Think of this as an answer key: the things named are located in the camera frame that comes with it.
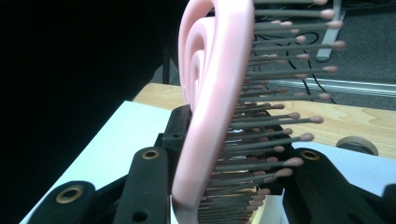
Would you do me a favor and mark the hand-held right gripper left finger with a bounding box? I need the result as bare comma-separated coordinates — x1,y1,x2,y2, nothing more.
154,104,192,195

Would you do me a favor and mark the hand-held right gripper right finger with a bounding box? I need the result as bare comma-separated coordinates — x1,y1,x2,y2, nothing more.
218,119,296,198

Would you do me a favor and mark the pink hairbrush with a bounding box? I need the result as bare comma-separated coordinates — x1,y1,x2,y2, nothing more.
171,0,347,224

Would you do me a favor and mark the white table sheet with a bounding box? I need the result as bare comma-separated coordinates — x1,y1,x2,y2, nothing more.
18,100,396,224

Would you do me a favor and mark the round table grommet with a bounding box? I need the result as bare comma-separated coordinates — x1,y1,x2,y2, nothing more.
335,135,380,157

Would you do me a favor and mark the grey flat bar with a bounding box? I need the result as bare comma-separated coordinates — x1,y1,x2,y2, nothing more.
315,0,347,63

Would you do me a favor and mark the black floor cable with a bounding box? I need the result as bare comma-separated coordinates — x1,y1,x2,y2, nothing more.
253,29,338,105

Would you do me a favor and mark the silver floor rail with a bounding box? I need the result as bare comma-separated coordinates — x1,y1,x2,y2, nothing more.
269,77,396,99

